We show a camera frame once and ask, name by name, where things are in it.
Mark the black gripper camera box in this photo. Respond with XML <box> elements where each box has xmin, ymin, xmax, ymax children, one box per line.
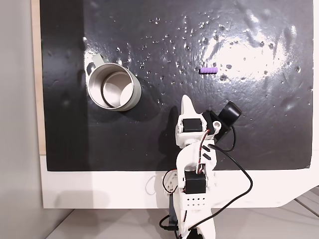
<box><xmin>201</xmin><ymin>100</ymin><xmax>243</xmax><ymax>144</ymax></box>

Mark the silver metal cup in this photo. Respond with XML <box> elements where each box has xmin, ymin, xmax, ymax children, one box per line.
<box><xmin>85</xmin><ymin>53</ymin><xmax>143</xmax><ymax>112</ymax></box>

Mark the purple ribbed pen grip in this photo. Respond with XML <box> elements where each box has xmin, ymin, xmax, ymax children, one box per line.
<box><xmin>199</xmin><ymin>66</ymin><xmax>218</xmax><ymax>75</ymax></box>

